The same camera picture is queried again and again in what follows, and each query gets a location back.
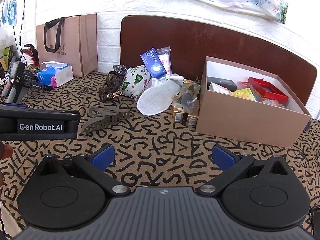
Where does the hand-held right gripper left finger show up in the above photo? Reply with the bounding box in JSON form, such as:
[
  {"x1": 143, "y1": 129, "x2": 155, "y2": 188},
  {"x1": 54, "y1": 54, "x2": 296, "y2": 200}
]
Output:
[{"x1": 37, "y1": 144, "x2": 132, "y2": 198}]

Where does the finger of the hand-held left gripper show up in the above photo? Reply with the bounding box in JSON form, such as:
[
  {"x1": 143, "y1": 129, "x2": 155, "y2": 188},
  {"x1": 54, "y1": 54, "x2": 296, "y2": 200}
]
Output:
[{"x1": 0, "y1": 102, "x2": 81, "y2": 121}]

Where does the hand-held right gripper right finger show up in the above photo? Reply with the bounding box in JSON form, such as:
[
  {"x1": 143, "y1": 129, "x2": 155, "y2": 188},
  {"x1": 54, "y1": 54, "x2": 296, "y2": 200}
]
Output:
[{"x1": 196, "y1": 144, "x2": 292, "y2": 198}]

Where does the grey hair claw clip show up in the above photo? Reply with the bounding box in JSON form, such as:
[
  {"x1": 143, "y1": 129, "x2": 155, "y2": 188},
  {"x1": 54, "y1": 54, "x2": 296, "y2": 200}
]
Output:
[{"x1": 81, "y1": 106, "x2": 131, "y2": 137}]

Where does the brown cardboard box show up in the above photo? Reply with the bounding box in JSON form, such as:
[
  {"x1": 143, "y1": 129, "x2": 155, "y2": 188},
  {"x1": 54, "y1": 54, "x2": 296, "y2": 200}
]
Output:
[{"x1": 195, "y1": 56, "x2": 312, "y2": 148}]

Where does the floral cloth pouch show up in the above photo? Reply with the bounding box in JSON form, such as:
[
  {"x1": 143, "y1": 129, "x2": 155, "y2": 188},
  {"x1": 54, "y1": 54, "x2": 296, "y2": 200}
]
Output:
[{"x1": 119, "y1": 64, "x2": 152, "y2": 101}]

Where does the letter-print desktop cloth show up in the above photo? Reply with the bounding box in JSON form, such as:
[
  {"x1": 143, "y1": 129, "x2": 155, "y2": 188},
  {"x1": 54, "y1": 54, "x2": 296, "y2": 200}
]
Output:
[{"x1": 0, "y1": 65, "x2": 320, "y2": 240}]

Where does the person's left hand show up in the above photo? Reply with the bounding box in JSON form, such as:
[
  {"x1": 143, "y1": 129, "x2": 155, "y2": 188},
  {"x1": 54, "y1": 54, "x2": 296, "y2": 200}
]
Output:
[{"x1": 0, "y1": 141, "x2": 14, "y2": 161}]

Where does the spare grey gripper device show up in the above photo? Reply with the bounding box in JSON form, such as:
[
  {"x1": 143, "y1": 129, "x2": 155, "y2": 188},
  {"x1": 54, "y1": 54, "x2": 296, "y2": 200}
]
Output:
[{"x1": 2, "y1": 57, "x2": 55, "y2": 103}]

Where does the small gold box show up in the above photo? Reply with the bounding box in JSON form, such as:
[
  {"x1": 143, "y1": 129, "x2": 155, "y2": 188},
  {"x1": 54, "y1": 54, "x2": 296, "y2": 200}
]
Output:
[
  {"x1": 186, "y1": 100, "x2": 200, "y2": 128},
  {"x1": 171, "y1": 102, "x2": 187, "y2": 124}
]

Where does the blue tissue pack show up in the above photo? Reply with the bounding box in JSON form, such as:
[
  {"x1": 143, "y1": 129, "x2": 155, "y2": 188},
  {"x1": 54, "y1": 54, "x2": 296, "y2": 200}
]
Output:
[{"x1": 37, "y1": 61, "x2": 74, "y2": 88}]

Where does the dark feather duster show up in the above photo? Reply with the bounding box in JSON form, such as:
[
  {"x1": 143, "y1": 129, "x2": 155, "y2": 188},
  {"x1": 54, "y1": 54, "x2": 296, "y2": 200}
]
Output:
[{"x1": 23, "y1": 43, "x2": 41, "y2": 68}]

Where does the yellow-green box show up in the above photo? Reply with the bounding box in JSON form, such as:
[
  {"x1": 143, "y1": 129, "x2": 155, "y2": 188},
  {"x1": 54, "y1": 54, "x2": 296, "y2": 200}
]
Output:
[{"x1": 231, "y1": 87, "x2": 257, "y2": 102}]

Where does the small white box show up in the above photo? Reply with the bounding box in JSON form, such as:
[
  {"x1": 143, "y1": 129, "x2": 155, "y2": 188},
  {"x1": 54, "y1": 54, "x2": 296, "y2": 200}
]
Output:
[{"x1": 208, "y1": 82, "x2": 232, "y2": 95}]

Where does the clear bag of dark parts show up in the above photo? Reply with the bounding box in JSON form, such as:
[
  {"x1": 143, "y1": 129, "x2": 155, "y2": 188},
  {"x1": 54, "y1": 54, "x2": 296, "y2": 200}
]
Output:
[{"x1": 172, "y1": 79, "x2": 202, "y2": 111}]

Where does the colourful packet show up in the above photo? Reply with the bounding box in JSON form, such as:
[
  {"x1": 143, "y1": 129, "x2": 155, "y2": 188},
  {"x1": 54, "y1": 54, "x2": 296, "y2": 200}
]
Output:
[{"x1": 262, "y1": 98, "x2": 287, "y2": 109}]

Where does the black box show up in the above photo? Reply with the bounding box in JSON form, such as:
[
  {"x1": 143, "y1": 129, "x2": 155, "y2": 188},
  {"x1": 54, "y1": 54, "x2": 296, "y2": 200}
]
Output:
[{"x1": 207, "y1": 76, "x2": 238, "y2": 92}]

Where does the red box lid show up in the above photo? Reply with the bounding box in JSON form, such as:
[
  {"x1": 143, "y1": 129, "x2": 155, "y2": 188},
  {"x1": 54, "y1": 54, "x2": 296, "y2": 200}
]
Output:
[{"x1": 247, "y1": 77, "x2": 289, "y2": 103}]

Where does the brown paper bag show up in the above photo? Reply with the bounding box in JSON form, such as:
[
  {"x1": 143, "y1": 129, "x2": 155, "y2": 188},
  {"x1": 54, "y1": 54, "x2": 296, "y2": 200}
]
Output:
[{"x1": 36, "y1": 14, "x2": 98, "y2": 78}]

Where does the grey scouring pad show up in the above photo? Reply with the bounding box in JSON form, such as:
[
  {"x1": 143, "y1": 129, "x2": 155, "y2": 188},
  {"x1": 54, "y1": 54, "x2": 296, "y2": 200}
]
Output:
[{"x1": 112, "y1": 64, "x2": 128, "y2": 76}]

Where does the blue packet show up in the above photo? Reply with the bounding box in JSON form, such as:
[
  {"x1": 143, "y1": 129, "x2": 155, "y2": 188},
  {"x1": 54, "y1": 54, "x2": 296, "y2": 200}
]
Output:
[{"x1": 139, "y1": 47, "x2": 168, "y2": 80}]

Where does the dark brown wooden board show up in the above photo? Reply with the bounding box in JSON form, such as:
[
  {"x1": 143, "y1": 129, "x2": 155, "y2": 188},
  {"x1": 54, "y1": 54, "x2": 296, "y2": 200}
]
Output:
[{"x1": 120, "y1": 15, "x2": 318, "y2": 120}]

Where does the clear plastic packet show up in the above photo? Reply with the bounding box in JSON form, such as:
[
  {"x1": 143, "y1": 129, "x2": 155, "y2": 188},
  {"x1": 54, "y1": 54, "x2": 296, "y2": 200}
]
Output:
[{"x1": 160, "y1": 46, "x2": 173, "y2": 77}]

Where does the black cable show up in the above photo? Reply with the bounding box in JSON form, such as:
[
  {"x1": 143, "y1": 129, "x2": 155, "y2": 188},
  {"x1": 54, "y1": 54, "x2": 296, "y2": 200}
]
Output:
[{"x1": 14, "y1": 0, "x2": 28, "y2": 55}]

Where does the blue wall poster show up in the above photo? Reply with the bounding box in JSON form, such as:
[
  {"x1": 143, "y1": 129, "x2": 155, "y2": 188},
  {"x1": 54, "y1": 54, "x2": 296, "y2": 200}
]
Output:
[{"x1": 0, "y1": 0, "x2": 18, "y2": 28}]

